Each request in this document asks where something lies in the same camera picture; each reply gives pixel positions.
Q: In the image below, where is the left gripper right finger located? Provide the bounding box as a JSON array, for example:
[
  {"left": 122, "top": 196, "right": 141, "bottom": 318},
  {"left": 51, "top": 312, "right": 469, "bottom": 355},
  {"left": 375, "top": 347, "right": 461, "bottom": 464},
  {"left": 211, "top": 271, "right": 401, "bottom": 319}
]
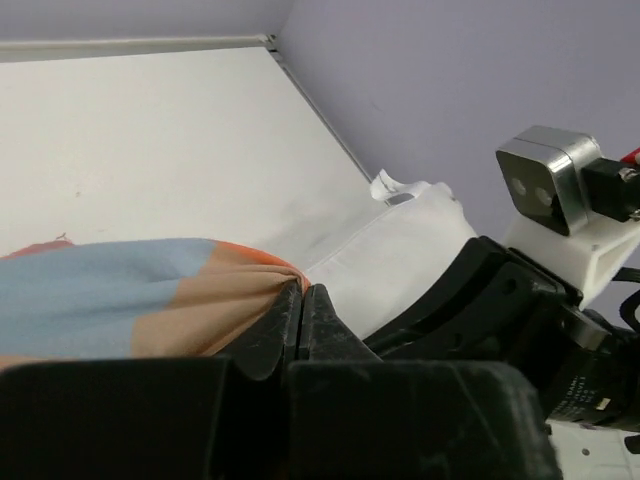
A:
[{"left": 289, "top": 285, "right": 562, "bottom": 479}]

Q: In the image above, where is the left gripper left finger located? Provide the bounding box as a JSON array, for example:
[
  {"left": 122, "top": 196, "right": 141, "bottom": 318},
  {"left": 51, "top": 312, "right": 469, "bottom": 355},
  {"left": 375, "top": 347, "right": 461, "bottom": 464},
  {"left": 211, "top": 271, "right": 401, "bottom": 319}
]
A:
[{"left": 1, "top": 282, "right": 302, "bottom": 479}]

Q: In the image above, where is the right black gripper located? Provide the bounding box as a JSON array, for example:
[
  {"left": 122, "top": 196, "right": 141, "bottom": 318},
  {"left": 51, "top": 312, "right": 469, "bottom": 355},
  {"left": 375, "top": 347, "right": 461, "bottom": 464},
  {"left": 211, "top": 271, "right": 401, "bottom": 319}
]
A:
[{"left": 364, "top": 237, "right": 595, "bottom": 400}]

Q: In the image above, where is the white pillow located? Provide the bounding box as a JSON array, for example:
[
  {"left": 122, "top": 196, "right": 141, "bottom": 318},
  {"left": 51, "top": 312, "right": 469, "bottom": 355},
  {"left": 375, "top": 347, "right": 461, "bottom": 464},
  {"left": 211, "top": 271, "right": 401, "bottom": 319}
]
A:
[{"left": 304, "top": 183, "right": 476, "bottom": 339}]

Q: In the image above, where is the orange blue checked pillowcase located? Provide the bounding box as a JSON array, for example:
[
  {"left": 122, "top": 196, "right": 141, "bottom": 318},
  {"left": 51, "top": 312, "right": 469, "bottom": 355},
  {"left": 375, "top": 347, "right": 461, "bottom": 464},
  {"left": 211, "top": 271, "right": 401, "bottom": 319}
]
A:
[{"left": 1, "top": 238, "right": 309, "bottom": 368}]

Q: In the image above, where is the white pillow label tag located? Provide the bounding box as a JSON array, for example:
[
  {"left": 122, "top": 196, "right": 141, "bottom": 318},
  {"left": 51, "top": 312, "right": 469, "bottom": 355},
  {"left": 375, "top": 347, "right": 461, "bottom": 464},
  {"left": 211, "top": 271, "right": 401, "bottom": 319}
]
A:
[{"left": 369, "top": 169, "right": 431, "bottom": 205}]

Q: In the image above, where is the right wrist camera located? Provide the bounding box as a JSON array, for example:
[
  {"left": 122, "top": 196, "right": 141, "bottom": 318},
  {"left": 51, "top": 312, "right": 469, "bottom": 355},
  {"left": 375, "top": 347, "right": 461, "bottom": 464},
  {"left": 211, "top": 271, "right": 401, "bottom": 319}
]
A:
[{"left": 496, "top": 126, "right": 639, "bottom": 307}]

